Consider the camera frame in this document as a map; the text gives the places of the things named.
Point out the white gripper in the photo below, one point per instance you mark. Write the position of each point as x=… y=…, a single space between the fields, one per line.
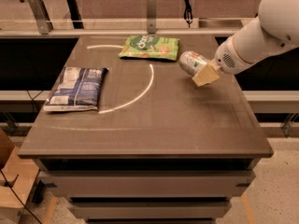
x=229 y=57

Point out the silver green 7up can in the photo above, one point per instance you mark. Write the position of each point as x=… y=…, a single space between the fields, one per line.
x=192 y=62

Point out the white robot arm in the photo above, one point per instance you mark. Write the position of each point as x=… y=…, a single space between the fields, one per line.
x=274 y=31

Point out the green chip bag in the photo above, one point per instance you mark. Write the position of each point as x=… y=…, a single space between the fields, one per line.
x=150 y=47

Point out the blue chip bag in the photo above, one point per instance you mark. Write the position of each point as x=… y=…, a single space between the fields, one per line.
x=78 y=90

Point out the grey drawer cabinet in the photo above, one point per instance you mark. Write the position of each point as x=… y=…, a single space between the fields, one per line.
x=148 y=196

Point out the cardboard box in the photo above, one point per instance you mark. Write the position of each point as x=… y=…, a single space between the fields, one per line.
x=16 y=181

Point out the middle metal bracket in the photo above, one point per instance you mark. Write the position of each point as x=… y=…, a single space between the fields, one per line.
x=151 y=16

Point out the metal bracket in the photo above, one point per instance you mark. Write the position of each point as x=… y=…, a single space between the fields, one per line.
x=151 y=16
x=41 y=15

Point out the left metal bracket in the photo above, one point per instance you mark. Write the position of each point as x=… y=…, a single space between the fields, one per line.
x=41 y=15

